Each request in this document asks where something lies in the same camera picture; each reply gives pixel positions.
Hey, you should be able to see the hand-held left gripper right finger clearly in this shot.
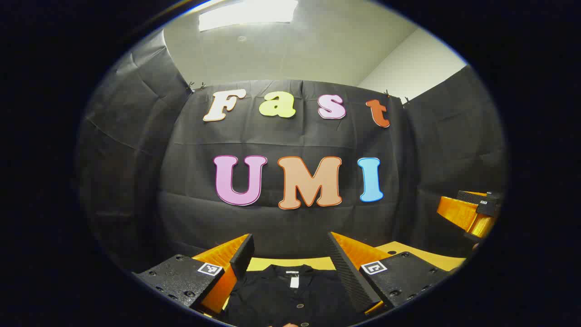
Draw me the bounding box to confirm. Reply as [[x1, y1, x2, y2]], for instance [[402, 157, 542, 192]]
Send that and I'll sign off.
[[326, 232, 454, 315]]

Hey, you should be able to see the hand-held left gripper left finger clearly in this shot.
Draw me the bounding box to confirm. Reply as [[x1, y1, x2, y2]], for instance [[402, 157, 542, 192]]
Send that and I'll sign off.
[[132, 233, 256, 316]]

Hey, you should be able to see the black button-up shirt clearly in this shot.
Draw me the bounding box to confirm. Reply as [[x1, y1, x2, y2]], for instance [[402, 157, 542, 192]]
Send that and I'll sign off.
[[220, 264, 368, 327]]

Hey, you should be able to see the black backdrop cloth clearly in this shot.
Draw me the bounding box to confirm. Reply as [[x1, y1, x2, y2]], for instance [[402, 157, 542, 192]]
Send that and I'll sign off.
[[76, 30, 508, 273]]

